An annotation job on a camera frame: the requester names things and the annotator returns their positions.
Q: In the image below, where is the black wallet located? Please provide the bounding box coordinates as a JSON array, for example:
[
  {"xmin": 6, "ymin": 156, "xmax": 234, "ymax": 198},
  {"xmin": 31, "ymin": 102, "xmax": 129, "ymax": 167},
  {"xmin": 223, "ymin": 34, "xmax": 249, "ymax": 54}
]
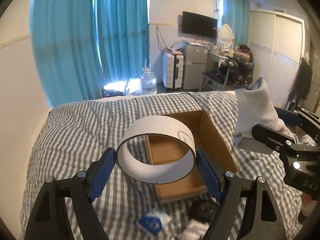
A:
[{"xmin": 188, "ymin": 199, "xmax": 219, "ymax": 224}]

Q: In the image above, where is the white plush toy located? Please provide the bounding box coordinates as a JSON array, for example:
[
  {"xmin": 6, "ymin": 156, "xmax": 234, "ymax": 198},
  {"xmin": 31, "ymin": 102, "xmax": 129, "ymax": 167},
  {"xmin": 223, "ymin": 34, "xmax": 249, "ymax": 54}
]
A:
[{"xmin": 179, "ymin": 219, "xmax": 209, "ymax": 240}]

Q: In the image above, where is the blue tissue packet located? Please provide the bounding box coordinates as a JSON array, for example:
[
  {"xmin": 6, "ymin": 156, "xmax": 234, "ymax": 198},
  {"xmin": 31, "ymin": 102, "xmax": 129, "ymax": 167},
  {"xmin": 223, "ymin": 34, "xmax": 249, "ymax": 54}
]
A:
[{"xmin": 137, "ymin": 209, "xmax": 171, "ymax": 236}]

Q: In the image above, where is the white tape roll ring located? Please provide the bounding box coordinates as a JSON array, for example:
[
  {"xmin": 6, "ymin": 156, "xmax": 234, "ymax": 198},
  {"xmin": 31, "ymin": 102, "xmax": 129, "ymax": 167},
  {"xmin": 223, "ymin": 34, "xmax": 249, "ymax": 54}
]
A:
[{"xmin": 116, "ymin": 115, "xmax": 197, "ymax": 185}]

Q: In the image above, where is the right hand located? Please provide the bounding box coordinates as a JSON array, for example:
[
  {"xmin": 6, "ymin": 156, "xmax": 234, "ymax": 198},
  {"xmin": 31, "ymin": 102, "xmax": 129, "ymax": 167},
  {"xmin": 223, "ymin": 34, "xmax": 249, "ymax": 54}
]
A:
[{"xmin": 298, "ymin": 193, "xmax": 317, "ymax": 224}]

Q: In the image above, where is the hanging black clothing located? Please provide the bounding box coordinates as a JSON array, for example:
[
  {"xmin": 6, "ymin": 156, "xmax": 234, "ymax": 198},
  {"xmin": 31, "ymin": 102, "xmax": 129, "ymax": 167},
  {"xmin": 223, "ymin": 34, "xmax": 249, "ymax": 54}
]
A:
[{"xmin": 288, "ymin": 58, "xmax": 313, "ymax": 110}]

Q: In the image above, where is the black clothes pile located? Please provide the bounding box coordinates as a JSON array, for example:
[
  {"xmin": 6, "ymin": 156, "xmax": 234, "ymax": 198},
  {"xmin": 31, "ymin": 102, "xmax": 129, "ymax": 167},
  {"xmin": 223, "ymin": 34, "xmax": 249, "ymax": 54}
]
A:
[{"xmin": 217, "ymin": 57, "xmax": 254, "ymax": 86}]

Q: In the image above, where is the white louvered wardrobe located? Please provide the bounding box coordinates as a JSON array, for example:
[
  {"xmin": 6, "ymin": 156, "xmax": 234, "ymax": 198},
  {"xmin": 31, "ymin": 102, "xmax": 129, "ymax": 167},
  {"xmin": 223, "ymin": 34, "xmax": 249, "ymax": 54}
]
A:
[{"xmin": 248, "ymin": 10, "xmax": 305, "ymax": 108}]

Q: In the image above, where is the black chair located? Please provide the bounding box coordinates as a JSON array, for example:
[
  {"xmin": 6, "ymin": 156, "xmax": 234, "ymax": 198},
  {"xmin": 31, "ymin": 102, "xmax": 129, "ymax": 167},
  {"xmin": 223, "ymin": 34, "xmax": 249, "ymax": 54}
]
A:
[{"xmin": 199, "ymin": 69, "xmax": 229, "ymax": 92}]

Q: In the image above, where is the grey checkered duvet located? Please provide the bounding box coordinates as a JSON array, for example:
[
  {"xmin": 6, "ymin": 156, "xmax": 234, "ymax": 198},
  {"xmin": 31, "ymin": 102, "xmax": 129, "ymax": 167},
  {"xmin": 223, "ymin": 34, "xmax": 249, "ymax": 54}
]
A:
[{"xmin": 19, "ymin": 89, "xmax": 317, "ymax": 240}]

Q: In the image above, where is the white dressing desk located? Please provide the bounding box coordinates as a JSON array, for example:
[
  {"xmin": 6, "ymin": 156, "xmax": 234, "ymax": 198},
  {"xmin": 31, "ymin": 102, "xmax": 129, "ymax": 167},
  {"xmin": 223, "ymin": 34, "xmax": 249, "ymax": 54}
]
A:
[{"xmin": 206, "ymin": 52, "xmax": 234, "ymax": 72}]

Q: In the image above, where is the white oval vanity mirror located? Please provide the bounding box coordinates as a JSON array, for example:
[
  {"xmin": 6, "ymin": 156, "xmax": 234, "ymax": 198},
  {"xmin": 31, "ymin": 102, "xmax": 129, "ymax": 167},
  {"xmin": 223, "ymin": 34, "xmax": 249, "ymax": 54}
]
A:
[{"xmin": 217, "ymin": 24, "xmax": 234, "ymax": 50}]

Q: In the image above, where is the grey mini fridge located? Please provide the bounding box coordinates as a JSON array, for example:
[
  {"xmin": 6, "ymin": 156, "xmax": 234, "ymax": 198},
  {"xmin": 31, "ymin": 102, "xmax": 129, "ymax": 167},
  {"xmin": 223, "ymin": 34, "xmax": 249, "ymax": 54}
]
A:
[{"xmin": 183, "ymin": 44, "xmax": 208, "ymax": 90}]

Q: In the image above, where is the brown cardboard box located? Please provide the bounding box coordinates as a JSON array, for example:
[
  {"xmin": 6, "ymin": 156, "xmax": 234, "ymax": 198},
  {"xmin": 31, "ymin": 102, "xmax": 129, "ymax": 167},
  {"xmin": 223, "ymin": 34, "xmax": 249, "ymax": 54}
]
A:
[{"xmin": 145, "ymin": 109, "xmax": 238, "ymax": 204}]

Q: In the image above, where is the right teal curtain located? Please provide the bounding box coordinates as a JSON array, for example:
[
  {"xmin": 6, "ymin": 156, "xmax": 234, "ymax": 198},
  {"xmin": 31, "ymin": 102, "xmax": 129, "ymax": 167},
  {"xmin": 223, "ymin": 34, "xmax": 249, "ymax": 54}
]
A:
[{"xmin": 222, "ymin": 0, "xmax": 250, "ymax": 46}]

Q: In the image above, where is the teal curtain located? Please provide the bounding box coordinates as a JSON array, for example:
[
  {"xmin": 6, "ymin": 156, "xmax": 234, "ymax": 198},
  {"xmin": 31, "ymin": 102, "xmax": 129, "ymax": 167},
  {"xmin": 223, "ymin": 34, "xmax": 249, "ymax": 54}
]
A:
[
  {"xmin": 222, "ymin": 0, "xmax": 250, "ymax": 46},
  {"xmin": 94, "ymin": 0, "xmax": 150, "ymax": 83},
  {"xmin": 30, "ymin": 0, "xmax": 106, "ymax": 107}
]

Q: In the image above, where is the white suitcase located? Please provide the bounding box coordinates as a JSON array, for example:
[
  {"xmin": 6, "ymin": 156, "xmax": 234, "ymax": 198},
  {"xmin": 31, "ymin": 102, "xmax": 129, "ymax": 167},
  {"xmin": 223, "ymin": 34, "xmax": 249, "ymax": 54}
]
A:
[{"xmin": 162, "ymin": 51, "xmax": 184, "ymax": 89}]

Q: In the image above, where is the clear water jug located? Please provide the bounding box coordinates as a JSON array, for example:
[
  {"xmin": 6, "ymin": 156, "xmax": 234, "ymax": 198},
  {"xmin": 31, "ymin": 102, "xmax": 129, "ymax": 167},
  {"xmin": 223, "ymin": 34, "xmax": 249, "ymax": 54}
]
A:
[{"xmin": 140, "ymin": 60, "xmax": 157, "ymax": 95}]

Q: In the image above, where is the left teal curtain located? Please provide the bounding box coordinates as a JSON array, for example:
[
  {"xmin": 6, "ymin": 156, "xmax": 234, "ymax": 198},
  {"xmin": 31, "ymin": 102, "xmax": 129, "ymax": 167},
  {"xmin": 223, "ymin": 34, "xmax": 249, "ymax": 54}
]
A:
[{"xmin": 30, "ymin": 0, "xmax": 106, "ymax": 107}]

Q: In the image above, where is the middle teal curtain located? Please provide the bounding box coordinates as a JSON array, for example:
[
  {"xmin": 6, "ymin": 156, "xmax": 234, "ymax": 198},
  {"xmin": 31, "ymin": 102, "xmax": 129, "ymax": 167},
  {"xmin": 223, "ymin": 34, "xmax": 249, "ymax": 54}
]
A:
[{"xmin": 94, "ymin": 0, "xmax": 150, "ymax": 83}]

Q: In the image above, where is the black wall television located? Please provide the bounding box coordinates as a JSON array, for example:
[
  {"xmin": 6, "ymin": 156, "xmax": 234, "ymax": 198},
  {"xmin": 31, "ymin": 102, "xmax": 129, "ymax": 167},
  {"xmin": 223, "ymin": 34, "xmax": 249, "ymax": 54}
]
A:
[{"xmin": 181, "ymin": 11, "xmax": 217, "ymax": 39}]

